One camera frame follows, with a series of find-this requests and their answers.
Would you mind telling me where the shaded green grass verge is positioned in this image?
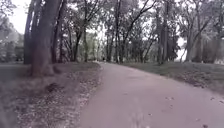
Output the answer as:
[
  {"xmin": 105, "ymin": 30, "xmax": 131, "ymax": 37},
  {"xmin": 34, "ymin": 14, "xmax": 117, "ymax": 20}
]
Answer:
[{"xmin": 121, "ymin": 60, "xmax": 224, "ymax": 96}]

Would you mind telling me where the leaf-strewn grass verge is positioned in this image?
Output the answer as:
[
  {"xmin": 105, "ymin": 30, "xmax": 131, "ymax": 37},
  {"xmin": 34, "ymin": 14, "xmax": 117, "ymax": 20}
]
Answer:
[{"xmin": 0, "ymin": 61, "xmax": 104, "ymax": 128}]

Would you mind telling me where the reddish paved park path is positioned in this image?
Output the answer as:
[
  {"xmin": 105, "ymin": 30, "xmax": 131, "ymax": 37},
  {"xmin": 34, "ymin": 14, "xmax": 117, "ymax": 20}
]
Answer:
[{"xmin": 75, "ymin": 61, "xmax": 224, "ymax": 128}]

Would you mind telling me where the wood of tall trees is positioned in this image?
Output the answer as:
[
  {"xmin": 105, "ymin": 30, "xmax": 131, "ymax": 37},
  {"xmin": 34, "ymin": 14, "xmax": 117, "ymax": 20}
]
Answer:
[{"xmin": 0, "ymin": 0, "xmax": 224, "ymax": 78}]

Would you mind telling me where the thick grey tree trunk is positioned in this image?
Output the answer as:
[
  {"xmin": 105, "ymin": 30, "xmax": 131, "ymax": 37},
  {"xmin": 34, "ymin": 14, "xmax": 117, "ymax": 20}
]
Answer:
[{"xmin": 30, "ymin": 0, "xmax": 63, "ymax": 78}]

